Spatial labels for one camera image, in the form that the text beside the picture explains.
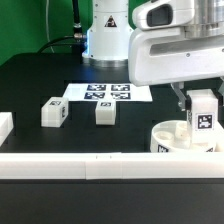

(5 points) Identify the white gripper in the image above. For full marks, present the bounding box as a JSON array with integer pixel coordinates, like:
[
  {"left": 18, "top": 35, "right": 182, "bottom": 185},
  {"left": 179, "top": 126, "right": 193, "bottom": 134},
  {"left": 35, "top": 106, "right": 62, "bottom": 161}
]
[{"left": 128, "top": 0, "right": 224, "bottom": 111}]

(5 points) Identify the white marker sheet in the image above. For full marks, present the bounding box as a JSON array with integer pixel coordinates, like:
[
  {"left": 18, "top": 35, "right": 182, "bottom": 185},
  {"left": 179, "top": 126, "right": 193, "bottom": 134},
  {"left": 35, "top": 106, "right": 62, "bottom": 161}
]
[{"left": 63, "top": 83, "right": 152, "bottom": 102}]

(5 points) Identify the white front fence bar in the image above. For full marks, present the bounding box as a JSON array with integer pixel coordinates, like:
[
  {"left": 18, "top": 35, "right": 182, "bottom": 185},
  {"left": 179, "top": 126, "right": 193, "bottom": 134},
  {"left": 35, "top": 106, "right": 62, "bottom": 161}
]
[{"left": 0, "top": 152, "right": 224, "bottom": 180}]

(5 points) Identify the white fence bar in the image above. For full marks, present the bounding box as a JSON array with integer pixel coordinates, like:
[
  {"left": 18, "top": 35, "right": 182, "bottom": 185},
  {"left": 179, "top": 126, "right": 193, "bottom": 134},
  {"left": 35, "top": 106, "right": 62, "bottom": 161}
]
[
  {"left": 0, "top": 112, "right": 14, "bottom": 147},
  {"left": 0, "top": 152, "right": 224, "bottom": 180}
]

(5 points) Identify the white left fence bar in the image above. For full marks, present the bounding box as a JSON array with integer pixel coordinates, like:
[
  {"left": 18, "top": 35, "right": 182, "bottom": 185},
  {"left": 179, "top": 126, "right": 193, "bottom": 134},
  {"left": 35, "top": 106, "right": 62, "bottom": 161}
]
[{"left": 0, "top": 112, "right": 14, "bottom": 147}]

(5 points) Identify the black cable with connector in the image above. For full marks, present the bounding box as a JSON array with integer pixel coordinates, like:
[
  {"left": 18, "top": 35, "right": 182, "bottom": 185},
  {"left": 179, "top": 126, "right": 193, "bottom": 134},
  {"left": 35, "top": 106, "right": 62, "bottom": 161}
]
[{"left": 36, "top": 0, "right": 88, "bottom": 54}]

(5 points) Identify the thin white cable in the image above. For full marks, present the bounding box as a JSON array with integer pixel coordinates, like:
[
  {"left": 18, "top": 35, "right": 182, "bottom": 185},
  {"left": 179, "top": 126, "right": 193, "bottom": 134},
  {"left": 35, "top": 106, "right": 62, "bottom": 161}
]
[{"left": 45, "top": 0, "right": 55, "bottom": 54}]

